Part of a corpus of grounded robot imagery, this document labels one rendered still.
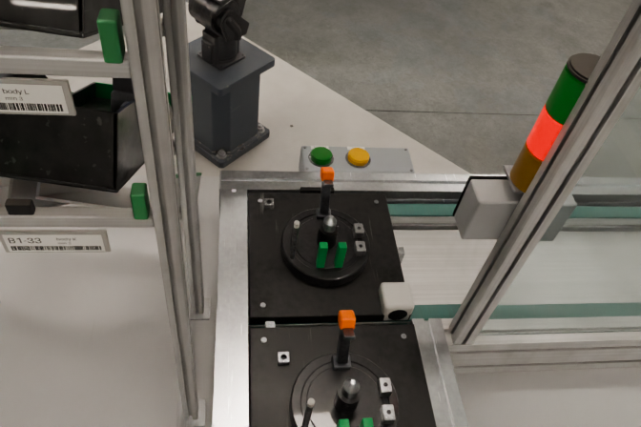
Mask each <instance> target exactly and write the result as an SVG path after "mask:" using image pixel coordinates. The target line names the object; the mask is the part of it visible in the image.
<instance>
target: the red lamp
mask: <svg viewBox="0 0 641 427"><path fill-rule="evenodd" d="M561 129H562V124H560V123H558V122H556V121H555V120H554V119H553V118H551V116H550V115H549V114H548V112H547V110H546V104H545V106H544V107H543V109H542V111H541V113H540V115H539V117H538V119H537V121H536V123H535V125H534V126H533V128H532V130H531V132H530V134H529V136H528V138H527V147H528V149H529V150H530V152H531V153H532V154H533V155H534V156H536V157H537V158H538V159H540V160H542V161H544V159H545V157H546V156H547V154H548V151H549V149H550V148H551V146H552V144H553V142H554V141H555V139H556V137H557V135H558V134H559V132H560V131H561Z"/></svg>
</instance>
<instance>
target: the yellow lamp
mask: <svg viewBox="0 0 641 427"><path fill-rule="evenodd" d="M541 164H542V160H540V159H538V158H537V157H536V156H534V155H533V154H532V153H531V152H530V150H529V149H528V147H527V141H526V143H525V145H524V147H523V148H522V150H521V152H520V154H519V155H518V157H517V159H516V161H515V163H514V165H513V167H512V169H511V171H510V179H511V181H512V183H513V184H514V185H515V187H517V188H518V189H519V190H520V191H522V192H523V193H525V192H526V191H527V188H528V186H529V185H530V183H531V181H532V179H533V178H534V176H535V174H536V173H537V171H538V170H539V168H540V166H541Z"/></svg>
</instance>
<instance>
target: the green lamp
mask: <svg viewBox="0 0 641 427"><path fill-rule="evenodd" d="M585 85H586V84H585V83H583V82H581V81H579V80H578V79H577V78H575V77H574V76H573V75H572V74H571V73H570V71H569V69H568V66H567V64H566V65H565V66H564V68H563V70H562V72H561V74H560V76H559V78H558V80H557V82H556V84H555V86H554V88H553V90H552V92H551V94H550V96H549V97H548V100H547V102H546V110H547V112H548V114H549V115H550V116H551V118H553V119H554V120H555V121H556V122H558V123H560V124H562V125H564V124H565V122H566V120H567V119H568V117H569V114H570V113H571V111H572V109H573V107H574V105H575V104H576V102H577V100H578V98H579V97H580V95H581V93H582V91H583V90H584V88H585Z"/></svg>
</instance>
